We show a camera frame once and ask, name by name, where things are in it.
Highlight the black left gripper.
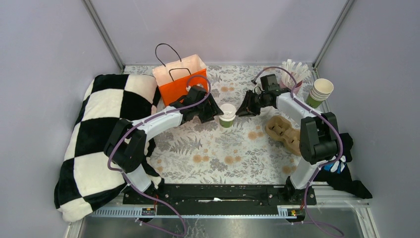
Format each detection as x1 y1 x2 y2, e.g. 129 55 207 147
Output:
194 93 223 123

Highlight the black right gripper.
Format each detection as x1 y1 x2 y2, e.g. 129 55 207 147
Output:
235 90 270 118

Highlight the clear white plastic cup lid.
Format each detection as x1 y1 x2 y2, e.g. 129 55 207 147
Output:
219 103 237 121

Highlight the green paper coffee cup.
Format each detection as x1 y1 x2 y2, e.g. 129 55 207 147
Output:
219 118 233 128

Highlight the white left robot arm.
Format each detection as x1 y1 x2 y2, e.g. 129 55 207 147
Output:
104 85 223 204

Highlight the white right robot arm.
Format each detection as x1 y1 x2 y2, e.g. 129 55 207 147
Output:
236 74 344 204

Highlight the stack of white plastic lids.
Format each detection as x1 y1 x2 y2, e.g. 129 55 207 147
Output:
260 107 272 117

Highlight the brown cardboard cup carrier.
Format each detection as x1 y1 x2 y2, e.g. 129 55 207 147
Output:
264 116 301 156

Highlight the bundle of white wrapped straws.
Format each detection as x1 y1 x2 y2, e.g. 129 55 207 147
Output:
280 59 311 89

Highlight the stack of green paper cups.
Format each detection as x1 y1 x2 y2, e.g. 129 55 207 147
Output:
306 78 334 109

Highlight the black t-shirt with logo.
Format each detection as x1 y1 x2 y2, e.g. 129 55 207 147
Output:
314 133 372 199

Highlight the black white checkered blanket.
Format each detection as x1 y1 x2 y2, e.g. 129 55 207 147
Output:
54 74 160 222

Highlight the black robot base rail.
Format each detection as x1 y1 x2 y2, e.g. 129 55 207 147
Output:
122 183 317 217

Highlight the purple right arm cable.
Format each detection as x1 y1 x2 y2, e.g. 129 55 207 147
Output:
251 66 345 237

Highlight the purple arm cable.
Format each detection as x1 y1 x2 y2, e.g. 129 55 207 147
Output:
107 74 211 238
251 66 345 237

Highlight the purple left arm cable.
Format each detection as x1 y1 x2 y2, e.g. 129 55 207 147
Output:
107 74 211 238

